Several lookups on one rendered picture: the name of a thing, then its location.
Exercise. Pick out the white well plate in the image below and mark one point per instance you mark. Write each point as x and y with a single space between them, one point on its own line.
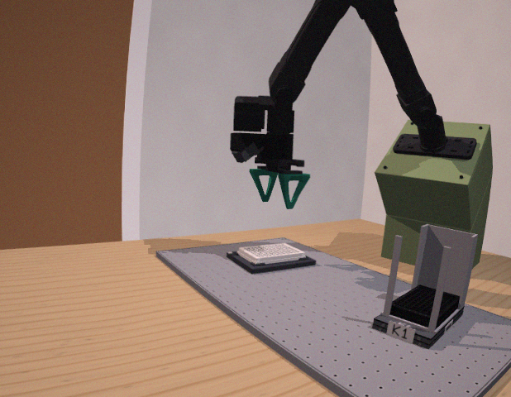
264 254

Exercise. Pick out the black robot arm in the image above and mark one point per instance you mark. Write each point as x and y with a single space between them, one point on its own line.
287 82

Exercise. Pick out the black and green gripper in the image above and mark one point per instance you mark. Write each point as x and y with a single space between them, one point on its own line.
282 168

